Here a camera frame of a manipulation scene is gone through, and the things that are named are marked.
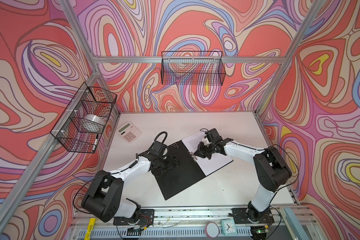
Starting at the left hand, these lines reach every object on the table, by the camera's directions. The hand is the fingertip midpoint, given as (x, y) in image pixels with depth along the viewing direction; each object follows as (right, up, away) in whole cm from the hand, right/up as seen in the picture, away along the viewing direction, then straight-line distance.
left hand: (176, 165), depth 86 cm
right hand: (+11, +5, +4) cm, 13 cm away
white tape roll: (-41, +26, -13) cm, 50 cm away
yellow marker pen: (-40, -24, -16) cm, 49 cm away
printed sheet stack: (+25, 0, +8) cm, 26 cm away
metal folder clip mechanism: (+11, +4, +7) cm, 14 cm away
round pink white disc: (+17, -24, -20) cm, 35 cm away
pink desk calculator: (-34, +19, +18) cm, 43 cm away
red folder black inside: (+4, -6, +1) cm, 7 cm away
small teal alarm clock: (+26, -24, -17) cm, 39 cm away
